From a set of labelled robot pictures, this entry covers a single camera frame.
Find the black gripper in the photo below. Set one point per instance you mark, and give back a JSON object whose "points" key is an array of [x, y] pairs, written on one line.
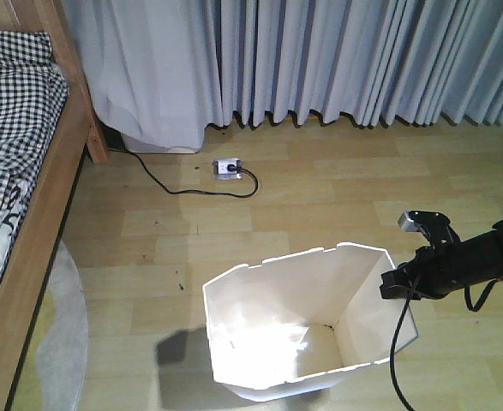
{"points": [[428, 274]]}

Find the white plastic trash bin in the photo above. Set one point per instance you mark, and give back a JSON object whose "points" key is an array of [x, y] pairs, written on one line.
{"points": [[302, 322]]}

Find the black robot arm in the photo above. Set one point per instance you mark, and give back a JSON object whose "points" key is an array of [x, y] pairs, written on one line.
{"points": [[478, 259]]}

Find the silver floor outlet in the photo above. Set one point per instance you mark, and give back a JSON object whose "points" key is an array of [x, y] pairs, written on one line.
{"points": [[227, 169]]}

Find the light grey curtain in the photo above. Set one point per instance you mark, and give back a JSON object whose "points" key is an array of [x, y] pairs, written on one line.
{"points": [[161, 72]]}

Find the grey round rug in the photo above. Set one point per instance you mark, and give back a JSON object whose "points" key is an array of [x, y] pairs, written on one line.
{"points": [[62, 355]]}

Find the black white checkered bedding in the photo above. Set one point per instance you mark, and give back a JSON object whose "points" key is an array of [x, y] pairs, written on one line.
{"points": [[33, 92]]}

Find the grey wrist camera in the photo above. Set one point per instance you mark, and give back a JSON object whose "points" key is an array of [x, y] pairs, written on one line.
{"points": [[414, 221]]}

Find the wooden bed frame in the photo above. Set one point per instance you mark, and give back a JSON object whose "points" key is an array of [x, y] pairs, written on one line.
{"points": [[78, 131]]}

